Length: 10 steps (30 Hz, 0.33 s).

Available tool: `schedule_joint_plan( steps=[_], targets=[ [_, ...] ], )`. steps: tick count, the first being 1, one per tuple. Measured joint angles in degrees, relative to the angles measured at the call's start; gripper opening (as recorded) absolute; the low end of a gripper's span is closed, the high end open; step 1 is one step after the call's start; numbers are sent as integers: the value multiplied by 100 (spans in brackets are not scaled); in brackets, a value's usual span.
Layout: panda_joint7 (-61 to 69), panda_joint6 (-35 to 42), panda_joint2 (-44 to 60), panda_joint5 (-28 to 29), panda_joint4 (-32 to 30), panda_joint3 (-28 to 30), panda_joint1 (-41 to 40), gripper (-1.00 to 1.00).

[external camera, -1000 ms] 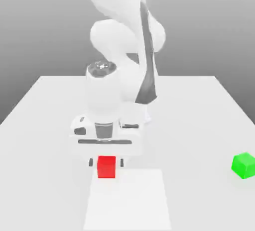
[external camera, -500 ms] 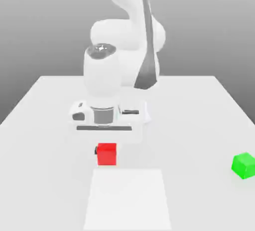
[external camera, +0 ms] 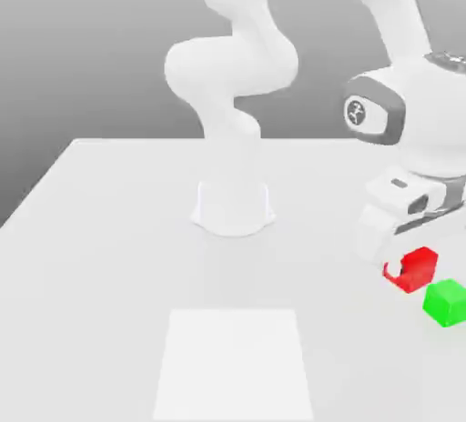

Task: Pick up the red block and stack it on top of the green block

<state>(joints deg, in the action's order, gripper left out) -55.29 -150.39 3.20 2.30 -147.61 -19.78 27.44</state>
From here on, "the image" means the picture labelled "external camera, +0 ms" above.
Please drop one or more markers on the small red cube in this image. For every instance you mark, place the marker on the small red cube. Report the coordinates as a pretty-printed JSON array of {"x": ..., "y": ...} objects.
[{"x": 418, "y": 269}]

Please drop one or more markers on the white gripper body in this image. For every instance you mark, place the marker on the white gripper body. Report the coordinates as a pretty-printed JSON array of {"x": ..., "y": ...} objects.
[{"x": 375, "y": 236}]

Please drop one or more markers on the small green cube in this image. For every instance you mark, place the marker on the small green cube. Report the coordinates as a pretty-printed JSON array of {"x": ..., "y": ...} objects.
[{"x": 446, "y": 302}]

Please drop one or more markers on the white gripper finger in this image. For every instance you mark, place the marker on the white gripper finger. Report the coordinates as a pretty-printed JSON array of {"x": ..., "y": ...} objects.
[{"x": 395, "y": 266}]

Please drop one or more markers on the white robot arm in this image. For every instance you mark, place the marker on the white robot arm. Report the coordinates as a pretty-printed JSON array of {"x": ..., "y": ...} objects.
[{"x": 233, "y": 65}]

